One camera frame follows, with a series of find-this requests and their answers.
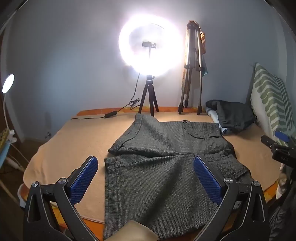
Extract black phone clamp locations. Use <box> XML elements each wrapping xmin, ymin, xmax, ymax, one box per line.
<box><xmin>142</xmin><ymin>41</ymin><xmax>156</xmax><ymax>58</ymax></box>

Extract beige blanket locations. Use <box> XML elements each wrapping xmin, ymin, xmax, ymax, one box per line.
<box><xmin>23</xmin><ymin>112</ymin><xmax>281</xmax><ymax>223</ymax></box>

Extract white gooseneck desk lamp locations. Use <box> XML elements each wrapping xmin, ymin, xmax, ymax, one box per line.
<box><xmin>2</xmin><ymin>74</ymin><xmax>16</xmax><ymax>141</ymax></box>

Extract green striped pillow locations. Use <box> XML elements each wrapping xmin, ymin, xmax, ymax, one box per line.
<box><xmin>251</xmin><ymin>62</ymin><xmax>294</xmax><ymax>145</ymax></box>

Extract black power cable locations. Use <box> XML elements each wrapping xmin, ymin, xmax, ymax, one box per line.
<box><xmin>70</xmin><ymin>73</ymin><xmax>141</xmax><ymax>120</ymax></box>

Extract blue chair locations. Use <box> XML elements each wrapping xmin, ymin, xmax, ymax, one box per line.
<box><xmin>0</xmin><ymin>139</ymin><xmax>12</xmax><ymax>168</ymax></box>

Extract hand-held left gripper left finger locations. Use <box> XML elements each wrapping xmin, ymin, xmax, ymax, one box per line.
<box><xmin>23</xmin><ymin>156</ymin><xmax>109</xmax><ymax>241</ymax></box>

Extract small black tripod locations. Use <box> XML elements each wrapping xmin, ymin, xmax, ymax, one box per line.
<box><xmin>138</xmin><ymin>75</ymin><xmax>159</xmax><ymax>117</ymax></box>

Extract grey houndstooth pants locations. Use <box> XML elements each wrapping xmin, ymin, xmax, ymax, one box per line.
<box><xmin>103</xmin><ymin>113</ymin><xmax>253</xmax><ymax>240</ymax></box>

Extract orange leaf-print bedsheet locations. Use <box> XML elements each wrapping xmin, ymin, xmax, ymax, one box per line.
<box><xmin>17</xmin><ymin>107</ymin><xmax>280</xmax><ymax>241</ymax></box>

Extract large metal tripod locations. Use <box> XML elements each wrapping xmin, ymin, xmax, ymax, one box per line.
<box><xmin>178</xmin><ymin>20</ymin><xmax>204</xmax><ymax>115</ymax></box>

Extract beige cloth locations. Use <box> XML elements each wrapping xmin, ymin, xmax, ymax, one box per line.
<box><xmin>108</xmin><ymin>220</ymin><xmax>160</xmax><ymax>241</ymax></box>

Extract dark cloth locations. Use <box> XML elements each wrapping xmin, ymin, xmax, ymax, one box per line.
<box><xmin>205</xmin><ymin>100</ymin><xmax>257</xmax><ymax>133</ymax></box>

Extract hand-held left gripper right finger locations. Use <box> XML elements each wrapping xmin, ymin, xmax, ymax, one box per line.
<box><xmin>193</xmin><ymin>156</ymin><xmax>270</xmax><ymax>241</ymax></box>

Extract white cable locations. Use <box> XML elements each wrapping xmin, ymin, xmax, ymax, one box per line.
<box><xmin>6</xmin><ymin>139</ymin><xmax>29</xmax><ymax>173</ymax></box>

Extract light blue cloth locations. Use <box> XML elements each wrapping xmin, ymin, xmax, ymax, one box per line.
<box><xmin>206</xmin><ymin>108</ymin><xmax>232</xmax><ymax>135</ymax></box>

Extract person's dark clothing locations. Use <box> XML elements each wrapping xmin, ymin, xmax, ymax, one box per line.
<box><xmin>269</xmin><ymin>162</ymin><xmax>296</xmax><ymax>241</ymax></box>

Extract white ring light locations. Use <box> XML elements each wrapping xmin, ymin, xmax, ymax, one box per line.
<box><xmin>118</xmin><ymin>15</ymin><xmax>184</xmax><ymax>76</ymax></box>

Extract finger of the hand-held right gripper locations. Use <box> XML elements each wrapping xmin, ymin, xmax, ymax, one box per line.
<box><xmin>275</xmin><ymin>131</ymin><xmax>289</xmax><ymax>142</ymax></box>
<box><xmin>261</xmin><ymin>135</ymin><xmax>279</xmax><ymax>149</ymax></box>

